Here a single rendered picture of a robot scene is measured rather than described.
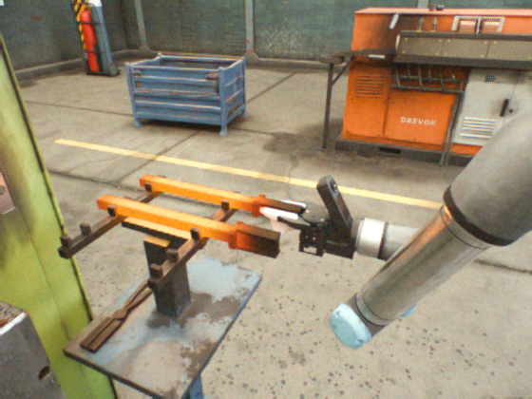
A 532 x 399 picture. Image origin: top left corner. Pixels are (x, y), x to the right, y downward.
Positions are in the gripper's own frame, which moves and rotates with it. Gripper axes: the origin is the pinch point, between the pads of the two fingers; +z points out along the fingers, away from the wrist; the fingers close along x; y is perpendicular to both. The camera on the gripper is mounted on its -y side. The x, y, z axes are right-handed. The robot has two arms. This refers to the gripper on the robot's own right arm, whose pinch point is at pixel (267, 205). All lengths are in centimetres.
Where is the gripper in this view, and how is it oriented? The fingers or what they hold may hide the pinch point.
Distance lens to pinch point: 79.5
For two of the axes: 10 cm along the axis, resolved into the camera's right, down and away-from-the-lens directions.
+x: 3.9, -4.5, 8.0
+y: 0.0, 8.7, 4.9
